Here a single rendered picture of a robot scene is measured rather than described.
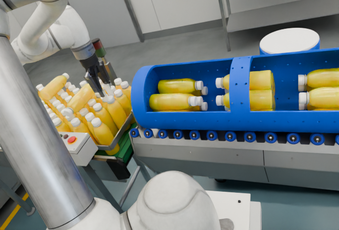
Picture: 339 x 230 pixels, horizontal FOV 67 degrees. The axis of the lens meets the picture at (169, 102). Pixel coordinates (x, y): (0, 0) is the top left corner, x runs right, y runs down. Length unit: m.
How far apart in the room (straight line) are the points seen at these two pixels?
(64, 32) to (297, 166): 1.01
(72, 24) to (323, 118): 0.93
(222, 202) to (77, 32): 0.81
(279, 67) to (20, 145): 0.93
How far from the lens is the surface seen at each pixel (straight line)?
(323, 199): 2.04
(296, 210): 1.98
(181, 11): 4.57
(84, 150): 1.14
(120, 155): 1.27
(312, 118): 0.92
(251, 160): 1.10
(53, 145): 0.54
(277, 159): 1.09
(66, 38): 1.10
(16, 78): 0.55
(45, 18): 0.86
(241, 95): 0.90
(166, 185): 0.56
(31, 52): 1.08
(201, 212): 0.56
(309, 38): 1.49
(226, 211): 0.82
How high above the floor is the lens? 1.71
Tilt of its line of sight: 34 degrees down
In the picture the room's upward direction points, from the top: 20 degrees counter-clockwise
